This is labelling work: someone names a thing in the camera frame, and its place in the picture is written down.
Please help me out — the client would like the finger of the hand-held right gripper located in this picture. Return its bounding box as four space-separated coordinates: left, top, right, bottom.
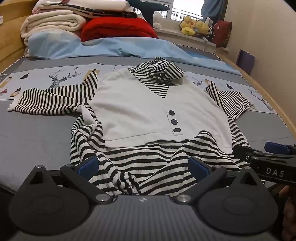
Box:
264 141 296 155
233 144 296 184

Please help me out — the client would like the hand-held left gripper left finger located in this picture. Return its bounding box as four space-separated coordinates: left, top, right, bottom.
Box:
30 156 113 205

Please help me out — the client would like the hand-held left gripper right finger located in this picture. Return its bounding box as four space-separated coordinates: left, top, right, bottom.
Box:
173 157 263 205

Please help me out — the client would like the striped and white small shirt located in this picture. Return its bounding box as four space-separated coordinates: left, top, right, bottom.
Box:
7 57 252 195

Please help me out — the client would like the person's right hand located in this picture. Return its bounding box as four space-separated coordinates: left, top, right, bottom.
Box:
278 185 296 241

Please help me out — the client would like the grey printed bedsheet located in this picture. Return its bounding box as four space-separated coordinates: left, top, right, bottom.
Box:
0 55 295 194

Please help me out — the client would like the purple box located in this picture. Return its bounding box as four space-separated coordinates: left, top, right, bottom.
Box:
236 49 255 75

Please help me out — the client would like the light blue blanket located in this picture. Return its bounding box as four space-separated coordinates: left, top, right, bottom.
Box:
24 31 242 76

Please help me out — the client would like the red patterned bag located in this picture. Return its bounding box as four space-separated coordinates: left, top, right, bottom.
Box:
213 20 232 48

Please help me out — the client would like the red blanket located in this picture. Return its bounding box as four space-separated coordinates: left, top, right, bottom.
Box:
80 17 159 43

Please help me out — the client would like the yellow plush toy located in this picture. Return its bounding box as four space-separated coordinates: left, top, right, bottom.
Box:
180 16 197 36
195 21 210 36

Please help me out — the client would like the cream folded blanket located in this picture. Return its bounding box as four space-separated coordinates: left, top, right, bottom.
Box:
20 14 87 39

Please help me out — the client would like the blue curtain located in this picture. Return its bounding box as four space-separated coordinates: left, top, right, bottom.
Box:
201 0 229 26

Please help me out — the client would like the white plush toy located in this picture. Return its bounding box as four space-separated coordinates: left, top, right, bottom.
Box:
153 11 163 29

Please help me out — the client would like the dark patterned folded cloth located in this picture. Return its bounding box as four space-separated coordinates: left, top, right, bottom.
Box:
59 2 138 19

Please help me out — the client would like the white and pink folded bedding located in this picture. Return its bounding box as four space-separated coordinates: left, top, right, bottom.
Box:
32 0 131 15

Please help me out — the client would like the dark blue shark plush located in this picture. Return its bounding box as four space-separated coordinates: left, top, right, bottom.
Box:
127 0 171 26

